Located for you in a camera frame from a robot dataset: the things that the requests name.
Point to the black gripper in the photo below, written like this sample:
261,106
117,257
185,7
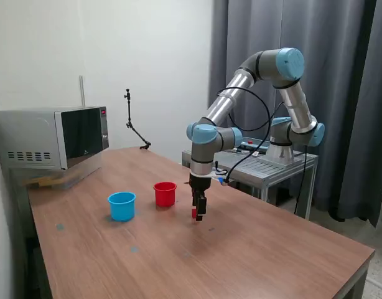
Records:
200,183

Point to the red cube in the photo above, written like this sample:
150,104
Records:
194,213

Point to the silver blue UR5e robot arm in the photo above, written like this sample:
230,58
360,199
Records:
225,102

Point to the red plastic cup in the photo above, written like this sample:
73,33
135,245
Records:
164,196

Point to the blue plastic cup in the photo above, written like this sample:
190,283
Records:
122,208

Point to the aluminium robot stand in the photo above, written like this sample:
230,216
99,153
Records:
272,169

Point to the robot teach pendant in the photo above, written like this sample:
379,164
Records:
256,144

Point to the black shoe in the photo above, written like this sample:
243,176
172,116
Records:
337,215

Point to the grey-blue tape spot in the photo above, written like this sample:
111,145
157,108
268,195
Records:
60,227

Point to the wooden plank pieces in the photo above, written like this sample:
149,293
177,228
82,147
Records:
44,182

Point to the silver microwave oven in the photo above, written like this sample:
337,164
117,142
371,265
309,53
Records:
32,134

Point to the grey curtain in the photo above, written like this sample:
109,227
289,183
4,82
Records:
349,93

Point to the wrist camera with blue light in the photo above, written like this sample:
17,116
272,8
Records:
224,181

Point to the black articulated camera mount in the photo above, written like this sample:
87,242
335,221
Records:
128,109

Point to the white wall conduit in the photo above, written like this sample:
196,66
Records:
82,90

